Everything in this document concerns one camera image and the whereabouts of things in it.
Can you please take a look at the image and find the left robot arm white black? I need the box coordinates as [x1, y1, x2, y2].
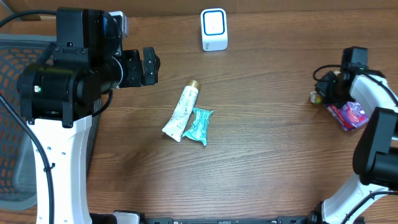
[17, 7, 160, 223]

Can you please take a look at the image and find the purple pad package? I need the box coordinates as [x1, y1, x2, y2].
[325, 101, 369, 131]

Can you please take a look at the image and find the white tube gold cap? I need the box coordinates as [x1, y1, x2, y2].
[162, 80, 201, 142]

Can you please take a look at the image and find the teal snack wrapper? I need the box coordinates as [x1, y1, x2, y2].
[182, 107, 213, 146]

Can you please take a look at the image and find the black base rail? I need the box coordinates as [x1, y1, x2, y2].
[139, 216, 316, 224]

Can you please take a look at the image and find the green juice pouch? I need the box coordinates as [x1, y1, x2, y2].
[309, 91, 323, 105]

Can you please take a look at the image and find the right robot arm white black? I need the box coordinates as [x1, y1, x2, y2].
[307, 47, 397, 223]

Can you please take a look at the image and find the white barcode scanner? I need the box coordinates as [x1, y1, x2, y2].
[200, 8, 228, 52]

